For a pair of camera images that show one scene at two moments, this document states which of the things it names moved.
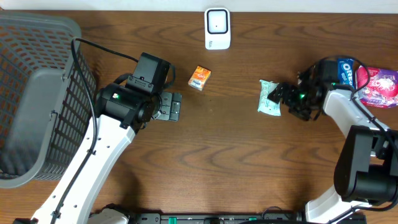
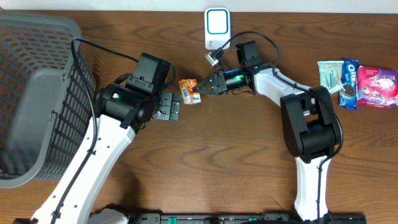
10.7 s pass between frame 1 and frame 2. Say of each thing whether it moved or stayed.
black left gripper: stayed
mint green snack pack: moved
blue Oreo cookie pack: stayed
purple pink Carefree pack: stayed
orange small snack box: moved
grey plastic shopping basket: stayed
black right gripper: moved
